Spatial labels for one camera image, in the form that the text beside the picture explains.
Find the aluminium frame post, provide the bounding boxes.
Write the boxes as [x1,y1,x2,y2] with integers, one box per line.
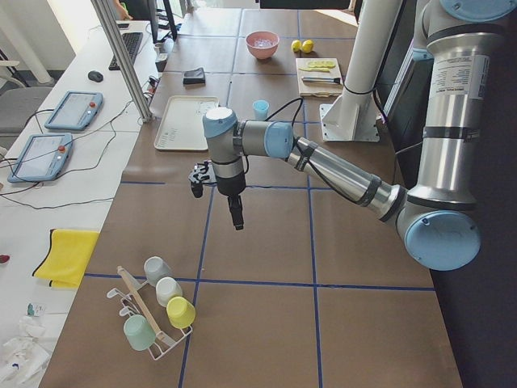
[91,0,153,123]

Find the green cup on rack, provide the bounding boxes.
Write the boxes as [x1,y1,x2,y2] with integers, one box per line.
[124,314,156,351]

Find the cream bear tray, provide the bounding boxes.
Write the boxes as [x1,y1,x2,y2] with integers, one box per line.
[153,95,219,151]

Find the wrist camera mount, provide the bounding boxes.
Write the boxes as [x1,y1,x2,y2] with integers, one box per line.
[188,160,216,198]

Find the upper teach pendant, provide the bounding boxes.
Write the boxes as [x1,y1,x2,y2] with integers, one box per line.
[44,91,103,131]

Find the lemon far from board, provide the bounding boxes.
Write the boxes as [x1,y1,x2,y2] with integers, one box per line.
[291,40,302,53]

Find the yellow cup on rack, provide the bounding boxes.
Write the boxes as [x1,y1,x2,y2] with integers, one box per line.
[166,296,196,329]

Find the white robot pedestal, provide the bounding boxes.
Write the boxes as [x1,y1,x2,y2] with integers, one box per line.
[320,0,403,142]

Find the black keyboard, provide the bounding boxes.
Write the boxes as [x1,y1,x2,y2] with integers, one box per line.
[108,32,143,70]

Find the yellow plastic knife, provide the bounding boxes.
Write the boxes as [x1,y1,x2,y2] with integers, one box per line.
[298,67,330,74]

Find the person in black shorts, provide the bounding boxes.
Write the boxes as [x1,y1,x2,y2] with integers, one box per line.
[111,0,132,20]

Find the wooden cutting board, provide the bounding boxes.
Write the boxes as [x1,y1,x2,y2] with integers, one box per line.
[296,58,343,97]

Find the light blue cup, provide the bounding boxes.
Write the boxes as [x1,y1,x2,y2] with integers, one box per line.
[252,99,270,121]

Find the lemon near board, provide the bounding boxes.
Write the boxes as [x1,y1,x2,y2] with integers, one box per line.
[301,40,314,53]

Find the pink bowl of ice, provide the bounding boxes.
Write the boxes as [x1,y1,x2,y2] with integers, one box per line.
[246,31,280,60]

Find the yellow towel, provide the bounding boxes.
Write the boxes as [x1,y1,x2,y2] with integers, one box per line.
[32,229,99,289]

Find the grey cup on rack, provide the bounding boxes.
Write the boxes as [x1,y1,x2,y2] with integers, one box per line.
[144,256,172,287]

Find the white cup on rack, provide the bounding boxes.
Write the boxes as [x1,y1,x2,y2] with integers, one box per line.
[155,276,183,307]

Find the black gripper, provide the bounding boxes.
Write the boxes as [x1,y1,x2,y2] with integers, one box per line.
[216,174,246,230]

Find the crumpled white plastic wrap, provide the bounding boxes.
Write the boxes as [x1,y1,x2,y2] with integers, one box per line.
[1,316,51,386]

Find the lower teach pendant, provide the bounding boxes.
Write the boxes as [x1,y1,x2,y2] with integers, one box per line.
[7,133,73,183]

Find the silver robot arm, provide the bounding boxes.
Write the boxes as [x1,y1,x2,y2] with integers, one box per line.
[203,1,516,271]

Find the teach pendant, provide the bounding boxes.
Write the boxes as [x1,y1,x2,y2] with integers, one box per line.
[44,91,103,131]
[7,133,73,183]

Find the white wire cup rack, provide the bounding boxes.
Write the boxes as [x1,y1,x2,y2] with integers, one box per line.
[106,266,193,361]

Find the grey folded cloth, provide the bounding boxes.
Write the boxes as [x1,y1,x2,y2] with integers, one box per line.
[183,67,206,85]

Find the black computer mouse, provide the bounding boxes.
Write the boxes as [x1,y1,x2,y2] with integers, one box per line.
[87,70,103,82]

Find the lemon slices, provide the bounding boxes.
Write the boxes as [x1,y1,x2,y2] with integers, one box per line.
[307,61,335,70]

